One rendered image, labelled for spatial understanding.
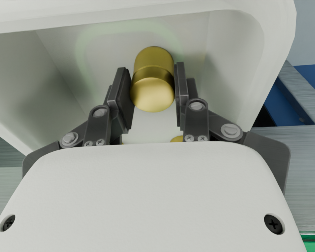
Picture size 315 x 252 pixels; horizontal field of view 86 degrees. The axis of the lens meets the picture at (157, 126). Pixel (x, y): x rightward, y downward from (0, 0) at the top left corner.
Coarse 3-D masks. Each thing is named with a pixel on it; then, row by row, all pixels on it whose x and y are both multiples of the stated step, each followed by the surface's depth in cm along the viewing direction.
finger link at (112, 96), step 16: (128, 80) 12; (112, 96) 10; (128, 96) 12; (112, 112) 10; (128, 112) 12; (80, 128) 10; (112, 128) 10; (128, 128) 12; (64, 144) 9; (80, 144) 9
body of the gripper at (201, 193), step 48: (144, 144) 7; (192, 144) 7; (240, 144) 7; (48, 192) 6; (96, 192) 6; (144, 192) 5; (192, 192) 5; (240, 192) 5; (0, 240) 5; (48, 240) 5; (96, 240) 5; (144, 240) 5; (192, 240) 4; (240, 240) 4; (288, 240) 4
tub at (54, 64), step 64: (0, 0) 6; (64, 0) 6; (128, 0) 6; (192, 0) 6; (256, 0) 6; (0, 64) 11; (64, 64) 15; (128, 64) 15; (192, 64) 15; (256, 64) 8; (0, 128) 11; (64, 128) 17
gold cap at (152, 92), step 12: (156, 48) 14; (144, 60) 13; (156, 60) 12; (168, 60) 13; (144, 72) 12; (156, 72) 11; (168, 72) 12; (132, 84) 12; (144, 84) 12; (156, 84) 11; (168, 84) 12; (132, 96) 12; (144, 96) 12; (156, 96) 12; (168, 96) 12; (144, 108) 13; (156, 108) 13
